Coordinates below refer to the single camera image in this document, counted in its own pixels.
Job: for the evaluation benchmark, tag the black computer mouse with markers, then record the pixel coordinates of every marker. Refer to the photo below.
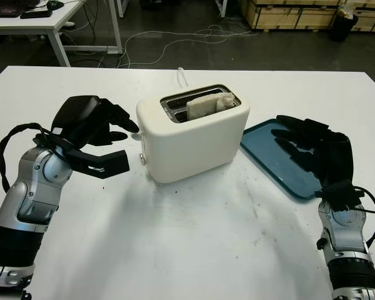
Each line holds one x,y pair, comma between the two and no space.
55,4

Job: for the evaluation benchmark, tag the white office desk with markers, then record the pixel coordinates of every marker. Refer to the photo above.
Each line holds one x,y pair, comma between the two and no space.
59,15

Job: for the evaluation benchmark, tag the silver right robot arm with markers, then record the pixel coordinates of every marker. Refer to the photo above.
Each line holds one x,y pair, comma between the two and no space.
347,250

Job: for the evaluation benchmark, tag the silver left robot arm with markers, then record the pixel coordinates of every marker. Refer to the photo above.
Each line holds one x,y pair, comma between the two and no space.
34,193

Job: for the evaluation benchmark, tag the white sneaker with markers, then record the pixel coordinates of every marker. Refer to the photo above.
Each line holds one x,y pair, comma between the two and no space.
69,24

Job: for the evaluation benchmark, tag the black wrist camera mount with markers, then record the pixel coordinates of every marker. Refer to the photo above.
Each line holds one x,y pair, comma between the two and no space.
340,195
106,164

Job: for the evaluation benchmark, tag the white metal table leg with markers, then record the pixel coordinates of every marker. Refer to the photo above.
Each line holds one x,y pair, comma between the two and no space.
119,7
222,7

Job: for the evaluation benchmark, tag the cream white two-slot toaster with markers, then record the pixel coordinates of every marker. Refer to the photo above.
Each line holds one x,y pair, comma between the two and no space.
193,147

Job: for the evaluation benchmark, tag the light wooden shipping crate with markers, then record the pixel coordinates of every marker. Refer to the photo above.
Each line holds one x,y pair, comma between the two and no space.
373,18
287,15

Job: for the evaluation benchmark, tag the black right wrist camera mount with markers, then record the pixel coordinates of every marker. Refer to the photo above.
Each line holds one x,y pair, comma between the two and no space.
340,195

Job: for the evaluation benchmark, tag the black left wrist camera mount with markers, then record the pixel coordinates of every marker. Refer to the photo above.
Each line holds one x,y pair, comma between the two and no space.
106,164

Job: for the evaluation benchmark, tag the pale bread slice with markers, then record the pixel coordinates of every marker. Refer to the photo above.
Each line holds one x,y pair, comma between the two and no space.
206,106

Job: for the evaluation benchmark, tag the blue rectangular tray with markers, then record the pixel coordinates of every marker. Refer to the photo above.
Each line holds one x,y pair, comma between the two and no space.
262,147

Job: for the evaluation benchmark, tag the flat black phone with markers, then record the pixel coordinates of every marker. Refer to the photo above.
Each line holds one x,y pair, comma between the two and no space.
34,14

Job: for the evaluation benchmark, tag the black laptop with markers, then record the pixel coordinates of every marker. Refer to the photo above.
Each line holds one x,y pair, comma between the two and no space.
6,7

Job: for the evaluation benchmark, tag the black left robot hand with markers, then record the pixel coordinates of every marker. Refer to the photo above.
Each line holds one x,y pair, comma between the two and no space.
78,122

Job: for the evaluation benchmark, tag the black waste bin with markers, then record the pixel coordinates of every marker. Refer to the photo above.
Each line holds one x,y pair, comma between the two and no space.
342,28

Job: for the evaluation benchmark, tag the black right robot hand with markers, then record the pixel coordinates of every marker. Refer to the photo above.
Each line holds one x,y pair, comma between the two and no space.
328,156

